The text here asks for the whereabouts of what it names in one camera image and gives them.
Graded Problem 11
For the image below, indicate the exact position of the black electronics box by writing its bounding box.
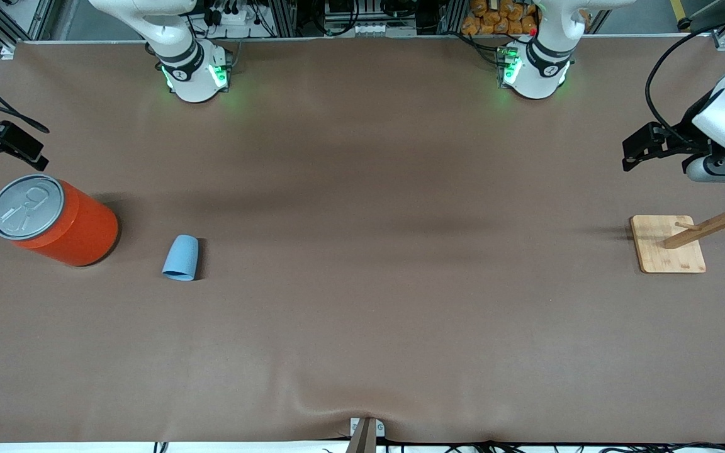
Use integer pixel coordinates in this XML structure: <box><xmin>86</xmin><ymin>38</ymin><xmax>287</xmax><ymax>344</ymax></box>
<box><xmin>323</xmin><ymin>0</ymin><xmax>419</xmax><ymax>26</ymax></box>

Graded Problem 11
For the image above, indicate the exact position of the white power strip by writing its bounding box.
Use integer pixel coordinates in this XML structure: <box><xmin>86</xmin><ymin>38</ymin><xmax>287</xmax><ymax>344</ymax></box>
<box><xmin>205</xmin><ymin>3</ymin><xmax>256</xmax><ymax>26</ymax></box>

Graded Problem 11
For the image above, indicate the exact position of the brown table mat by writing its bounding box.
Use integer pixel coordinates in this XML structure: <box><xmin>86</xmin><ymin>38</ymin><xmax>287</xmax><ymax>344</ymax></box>
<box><xmin>0</xmin><ymin>36</ymin><xmax>725</xmax><ymax>444</ymax></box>

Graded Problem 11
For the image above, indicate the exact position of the aluminium frame post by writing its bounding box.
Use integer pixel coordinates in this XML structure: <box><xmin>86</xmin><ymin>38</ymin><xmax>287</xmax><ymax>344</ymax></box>
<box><xmin>271</xmin><ymin>0</ymin><xmax>298</xmax><ymax>37</ymax></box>
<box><xmin>441</xmin><ymin>0</ymin><xmax>468</xmax><ymax>35</ymax></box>

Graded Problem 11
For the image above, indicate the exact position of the orange packaged snacks pile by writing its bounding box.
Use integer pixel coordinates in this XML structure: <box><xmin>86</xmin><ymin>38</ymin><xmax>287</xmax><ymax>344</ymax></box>
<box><xmin>461</xmin><ymin>0</ymin><xmax>541</xmax><ymax>36</ymax></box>

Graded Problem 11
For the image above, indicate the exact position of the light blue plastic cup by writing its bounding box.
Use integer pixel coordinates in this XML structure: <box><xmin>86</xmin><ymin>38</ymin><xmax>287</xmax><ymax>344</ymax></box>
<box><xmin>162</xmin><ymin>235</ymin><xmax>200</xmax><ymax>282</ymax></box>

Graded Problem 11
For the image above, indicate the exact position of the small metal bracket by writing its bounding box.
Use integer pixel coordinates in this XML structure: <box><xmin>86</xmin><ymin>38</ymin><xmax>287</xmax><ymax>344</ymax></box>
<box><xmin>349</xmin><ymin>417</ymin><xmax>386</xmax><ymax>438</ymax></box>

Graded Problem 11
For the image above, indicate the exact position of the wooden cup rack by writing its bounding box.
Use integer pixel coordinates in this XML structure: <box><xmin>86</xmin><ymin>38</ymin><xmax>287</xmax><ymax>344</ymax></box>
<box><xmin>630</xmin><ymin>182</ymin><xmax>725</xmax><ymax>274</ymax></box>

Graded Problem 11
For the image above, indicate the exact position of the large orange can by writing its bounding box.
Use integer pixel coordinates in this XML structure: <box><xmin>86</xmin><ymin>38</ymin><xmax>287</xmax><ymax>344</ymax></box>
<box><xmin>0</xmin><ymin>174</ymin><xmax>120</xmax><ymax>267</ymax></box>

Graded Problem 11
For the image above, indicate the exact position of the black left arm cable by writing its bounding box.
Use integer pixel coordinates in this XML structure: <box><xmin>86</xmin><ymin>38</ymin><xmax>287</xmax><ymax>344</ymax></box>
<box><xmin>644</xmin><ymin>16</ymin><xmax>725</xmax><ymax>148</ymax></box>

